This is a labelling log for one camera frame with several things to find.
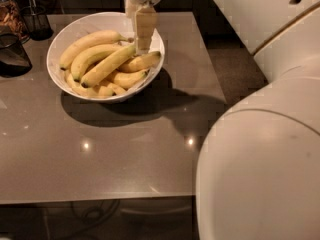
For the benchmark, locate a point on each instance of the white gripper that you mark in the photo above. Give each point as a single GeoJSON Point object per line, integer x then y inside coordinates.
{"type": "Point", "coordinates": [145, 22]}

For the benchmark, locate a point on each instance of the long front yellow banana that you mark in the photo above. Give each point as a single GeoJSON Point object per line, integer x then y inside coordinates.
{"type": "Point", "coordinates": [107, 66]}

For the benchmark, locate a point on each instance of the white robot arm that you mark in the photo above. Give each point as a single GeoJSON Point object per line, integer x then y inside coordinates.
{"type": "Point", "coordinates": [258, 172]}

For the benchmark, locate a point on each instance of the right yellow banana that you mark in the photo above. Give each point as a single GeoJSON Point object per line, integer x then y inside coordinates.
{"type": "Point", "coordinates": [140, 62]}

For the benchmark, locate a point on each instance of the top yellow banana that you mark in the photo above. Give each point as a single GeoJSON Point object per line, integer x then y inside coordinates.
{"type": "Point", "coordinates": [88, 41]}

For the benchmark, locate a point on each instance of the white bowl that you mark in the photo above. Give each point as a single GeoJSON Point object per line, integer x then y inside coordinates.
{"type": "Point", "coordinates": [87, 25]}

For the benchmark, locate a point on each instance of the lower middle yellow banana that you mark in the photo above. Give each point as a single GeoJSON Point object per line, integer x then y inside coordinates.
{"type": "Point", "coordinates": [127, 80]}

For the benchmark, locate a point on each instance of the bottom yellow banana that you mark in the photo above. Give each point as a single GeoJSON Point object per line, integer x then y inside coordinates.
{"type": "Point", "coordinates": [98, 92]}

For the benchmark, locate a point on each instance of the black mesh pen cup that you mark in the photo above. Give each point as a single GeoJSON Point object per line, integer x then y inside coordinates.
{"type": "Point", "coordinates": [37, 23]}

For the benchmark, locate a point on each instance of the dark glass vessel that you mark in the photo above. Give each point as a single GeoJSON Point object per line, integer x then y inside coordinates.
{"type": "Point", "coordinates": [14, 60]}

